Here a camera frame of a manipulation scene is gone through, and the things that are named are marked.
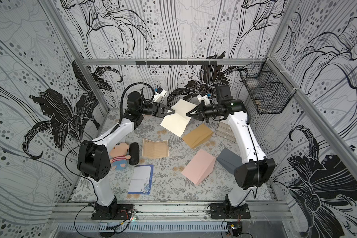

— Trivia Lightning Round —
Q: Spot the white mini drawer cabinet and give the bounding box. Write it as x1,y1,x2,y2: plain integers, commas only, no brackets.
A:
216,122,236,142

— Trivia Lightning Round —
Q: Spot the black bar on rail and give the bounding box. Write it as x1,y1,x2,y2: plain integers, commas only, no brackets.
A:
135,60,218,65

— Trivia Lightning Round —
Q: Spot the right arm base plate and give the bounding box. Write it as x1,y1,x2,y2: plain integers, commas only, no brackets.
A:
206,203,251,220

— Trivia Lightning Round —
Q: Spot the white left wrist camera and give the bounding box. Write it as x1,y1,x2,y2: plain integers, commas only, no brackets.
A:
153,87,167,103

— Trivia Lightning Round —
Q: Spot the pink envelope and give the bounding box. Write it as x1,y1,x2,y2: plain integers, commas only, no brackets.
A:
181,149,216,185

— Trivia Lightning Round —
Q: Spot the yellow kraft envelope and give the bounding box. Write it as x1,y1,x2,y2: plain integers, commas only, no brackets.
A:
182,124,214,149

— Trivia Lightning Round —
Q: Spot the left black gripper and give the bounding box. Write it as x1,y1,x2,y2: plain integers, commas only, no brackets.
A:
134,100,172,116

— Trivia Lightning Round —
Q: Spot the white blue-bordered letter paper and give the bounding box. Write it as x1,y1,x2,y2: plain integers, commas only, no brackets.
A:
128,165,154,195

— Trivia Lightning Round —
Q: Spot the pink plush doll toy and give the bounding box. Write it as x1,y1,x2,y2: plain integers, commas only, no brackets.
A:
109,142,131,171

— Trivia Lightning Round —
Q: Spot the small electronics board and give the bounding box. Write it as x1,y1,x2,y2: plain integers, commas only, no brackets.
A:
227,222,243,237

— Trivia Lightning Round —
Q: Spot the black wire mesh basket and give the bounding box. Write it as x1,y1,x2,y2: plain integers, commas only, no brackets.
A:
239,59,292,115

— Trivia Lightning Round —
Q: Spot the cream letter paper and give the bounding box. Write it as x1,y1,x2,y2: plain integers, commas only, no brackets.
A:
142,139,169,159
160,99,196,137

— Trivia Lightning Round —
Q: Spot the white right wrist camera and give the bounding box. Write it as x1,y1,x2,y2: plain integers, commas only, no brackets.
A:
196,93,211,106

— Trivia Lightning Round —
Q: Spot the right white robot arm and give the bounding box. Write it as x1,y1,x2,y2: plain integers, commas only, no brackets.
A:
186,85,276,208

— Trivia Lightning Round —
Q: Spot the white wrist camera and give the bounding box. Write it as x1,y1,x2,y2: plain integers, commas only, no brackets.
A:
196,93,211,106
153,87,167,103

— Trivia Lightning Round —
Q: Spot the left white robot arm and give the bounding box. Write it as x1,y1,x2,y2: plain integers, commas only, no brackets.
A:
77,82,175,213

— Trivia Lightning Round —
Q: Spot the dark grey envelope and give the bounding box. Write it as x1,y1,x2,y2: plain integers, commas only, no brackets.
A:
216,148,242,175

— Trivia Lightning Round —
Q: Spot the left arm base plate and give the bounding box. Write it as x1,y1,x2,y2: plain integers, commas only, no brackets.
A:
91,204,134,221

